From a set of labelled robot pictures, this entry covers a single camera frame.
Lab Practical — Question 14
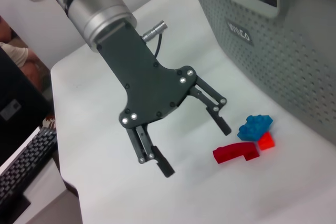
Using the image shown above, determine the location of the grey perforated storage bin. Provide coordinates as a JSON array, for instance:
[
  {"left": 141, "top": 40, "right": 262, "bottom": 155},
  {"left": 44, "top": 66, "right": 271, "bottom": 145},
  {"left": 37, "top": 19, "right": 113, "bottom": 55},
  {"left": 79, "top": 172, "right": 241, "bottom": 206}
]
[{"left": 186, "top": 0, "right": 336, "bottom": 146}]

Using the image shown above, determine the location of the blue square brick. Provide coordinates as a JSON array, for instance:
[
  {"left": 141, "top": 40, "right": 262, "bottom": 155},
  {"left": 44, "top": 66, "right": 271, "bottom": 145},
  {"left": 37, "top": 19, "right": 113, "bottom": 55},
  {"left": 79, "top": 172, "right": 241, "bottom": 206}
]
[{"left": 237, "top": 114, "right": 274, "bottom": 142}]

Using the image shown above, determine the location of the black keyboard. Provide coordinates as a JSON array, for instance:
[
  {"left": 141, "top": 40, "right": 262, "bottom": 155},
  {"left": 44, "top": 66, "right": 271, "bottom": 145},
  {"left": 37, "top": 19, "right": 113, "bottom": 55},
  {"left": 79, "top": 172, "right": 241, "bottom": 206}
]
[{"left": 0, "top": 128, "right": 58, "bottom": 202}]

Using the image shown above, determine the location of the small red round brick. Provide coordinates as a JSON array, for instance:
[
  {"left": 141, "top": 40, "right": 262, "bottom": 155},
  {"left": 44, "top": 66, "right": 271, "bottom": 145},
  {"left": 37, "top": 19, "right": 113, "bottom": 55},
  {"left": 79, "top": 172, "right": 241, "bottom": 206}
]
[{"left": 257, "top": 131, "right": 276, "bottom": 151}]

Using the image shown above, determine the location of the dark red curved brick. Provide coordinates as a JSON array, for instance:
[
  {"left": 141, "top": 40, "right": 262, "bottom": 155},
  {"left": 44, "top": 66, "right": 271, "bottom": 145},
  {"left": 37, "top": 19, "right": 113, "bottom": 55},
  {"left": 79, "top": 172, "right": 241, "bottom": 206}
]
[{"left": 212, "top": 142, "right": 261, "bottom": 166}]

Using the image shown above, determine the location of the seated person pink shirt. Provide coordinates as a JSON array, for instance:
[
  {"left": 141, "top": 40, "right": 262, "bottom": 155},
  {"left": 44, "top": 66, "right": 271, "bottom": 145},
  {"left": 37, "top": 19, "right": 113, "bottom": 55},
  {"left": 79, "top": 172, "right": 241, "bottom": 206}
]
[{"left": 0, "top": 15, "right": 44, "bottom": 90}]

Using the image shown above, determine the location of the black computer monitor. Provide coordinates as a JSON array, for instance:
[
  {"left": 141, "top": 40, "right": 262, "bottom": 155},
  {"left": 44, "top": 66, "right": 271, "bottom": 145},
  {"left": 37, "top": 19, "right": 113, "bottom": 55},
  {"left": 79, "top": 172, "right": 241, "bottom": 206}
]
[{"left": 0, "top": 47, "right": 52, "bottom": 143}]

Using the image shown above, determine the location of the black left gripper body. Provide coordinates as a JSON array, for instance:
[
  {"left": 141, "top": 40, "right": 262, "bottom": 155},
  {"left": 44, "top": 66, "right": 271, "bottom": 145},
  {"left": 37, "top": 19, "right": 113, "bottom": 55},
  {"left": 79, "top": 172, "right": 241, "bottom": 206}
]
[{"left": 96, "top": 22, "right": 197, "bottom": 127}]

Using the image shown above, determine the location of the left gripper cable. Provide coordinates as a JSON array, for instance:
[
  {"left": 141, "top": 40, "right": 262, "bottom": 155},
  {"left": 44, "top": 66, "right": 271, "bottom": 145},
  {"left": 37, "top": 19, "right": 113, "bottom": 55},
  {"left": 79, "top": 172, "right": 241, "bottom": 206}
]
[{"left": 141, "top": 19, "right": 168, "bottom": 59}]

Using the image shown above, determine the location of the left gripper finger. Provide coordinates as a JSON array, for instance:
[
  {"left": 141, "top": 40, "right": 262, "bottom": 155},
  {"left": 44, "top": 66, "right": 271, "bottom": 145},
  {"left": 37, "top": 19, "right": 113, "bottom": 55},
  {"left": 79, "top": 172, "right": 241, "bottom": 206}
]
[
  {"left": 190, "top": 79, "right": 232, "bottom": 136},
  {"left": 125, "top": 123, "right": 176, "bottom": 179}
]

